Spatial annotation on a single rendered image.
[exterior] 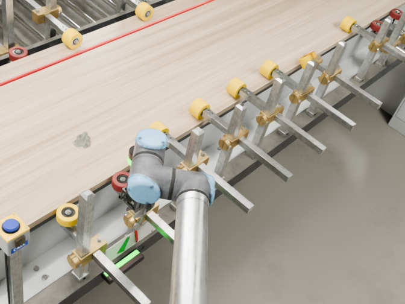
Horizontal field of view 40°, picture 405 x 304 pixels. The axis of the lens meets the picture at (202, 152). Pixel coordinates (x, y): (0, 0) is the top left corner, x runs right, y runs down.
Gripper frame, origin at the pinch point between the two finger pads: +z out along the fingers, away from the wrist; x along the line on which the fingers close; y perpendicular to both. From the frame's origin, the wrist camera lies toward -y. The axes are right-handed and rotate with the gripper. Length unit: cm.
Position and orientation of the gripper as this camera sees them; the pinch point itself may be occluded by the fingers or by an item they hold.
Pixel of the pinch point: (140, 212)
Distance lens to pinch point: 188.0
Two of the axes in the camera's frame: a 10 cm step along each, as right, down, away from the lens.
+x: 7.2, 5.9, -3.7
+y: -6.6, 4.2, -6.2
